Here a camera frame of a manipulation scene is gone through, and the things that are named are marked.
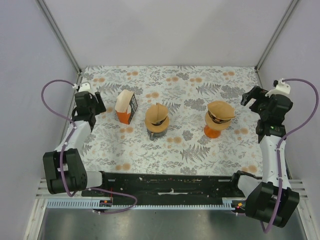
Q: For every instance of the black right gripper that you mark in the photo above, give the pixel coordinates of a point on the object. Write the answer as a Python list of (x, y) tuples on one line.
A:
[(256, 93)]

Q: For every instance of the floral patterned table mat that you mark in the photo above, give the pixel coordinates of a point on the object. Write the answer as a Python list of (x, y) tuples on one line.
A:
[(185, 149)]

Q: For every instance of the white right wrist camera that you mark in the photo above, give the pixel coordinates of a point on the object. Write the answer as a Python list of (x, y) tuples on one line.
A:
[(280, 88)]

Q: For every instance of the bamboo ring dripper stand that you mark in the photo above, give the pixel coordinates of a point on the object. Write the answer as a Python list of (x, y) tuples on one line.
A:
[(216, 126)]

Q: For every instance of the aluminium frame post left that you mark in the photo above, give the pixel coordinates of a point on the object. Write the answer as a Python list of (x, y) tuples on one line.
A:
[(58, 33)]

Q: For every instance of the brown paper coffee filter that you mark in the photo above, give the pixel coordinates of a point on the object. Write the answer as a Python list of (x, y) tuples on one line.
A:
[(221, 110)]

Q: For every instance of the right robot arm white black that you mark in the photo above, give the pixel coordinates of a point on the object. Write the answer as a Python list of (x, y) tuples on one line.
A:
[(271, 199)]

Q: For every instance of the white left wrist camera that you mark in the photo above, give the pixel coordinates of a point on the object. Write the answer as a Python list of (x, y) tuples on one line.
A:
[(83, 87)]

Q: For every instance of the aluminium frame post right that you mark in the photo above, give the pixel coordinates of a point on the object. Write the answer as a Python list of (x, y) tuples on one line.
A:
[(277, 32)]

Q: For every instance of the orange coffee filter box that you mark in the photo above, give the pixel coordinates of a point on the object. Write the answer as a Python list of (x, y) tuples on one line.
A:
[(126, 106)]

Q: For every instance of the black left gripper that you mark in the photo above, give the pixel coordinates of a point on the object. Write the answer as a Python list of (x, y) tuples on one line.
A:
[(100, 107)]

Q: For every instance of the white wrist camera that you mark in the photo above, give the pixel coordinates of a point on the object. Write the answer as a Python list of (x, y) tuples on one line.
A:
[(280, 88), (83, 87)]

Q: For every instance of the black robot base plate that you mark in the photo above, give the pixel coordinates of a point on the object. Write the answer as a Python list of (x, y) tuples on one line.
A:
[(171, 189)]

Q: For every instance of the ribbed glass coffee dripper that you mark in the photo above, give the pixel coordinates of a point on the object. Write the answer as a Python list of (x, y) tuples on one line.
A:
[(218, 120)]

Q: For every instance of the aluminium frame post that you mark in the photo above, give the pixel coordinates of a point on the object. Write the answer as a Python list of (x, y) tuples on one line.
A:
[(277, 32), (58, 33)]

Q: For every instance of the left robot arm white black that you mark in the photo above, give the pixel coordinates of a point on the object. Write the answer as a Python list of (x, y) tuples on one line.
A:
[(63, 167)]

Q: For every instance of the light blue cable duct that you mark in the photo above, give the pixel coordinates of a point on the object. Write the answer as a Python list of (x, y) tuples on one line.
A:
[(99, 204)]

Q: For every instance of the grey ribbed glass carafe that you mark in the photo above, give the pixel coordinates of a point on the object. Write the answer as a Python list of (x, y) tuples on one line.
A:
[(156, 135)]

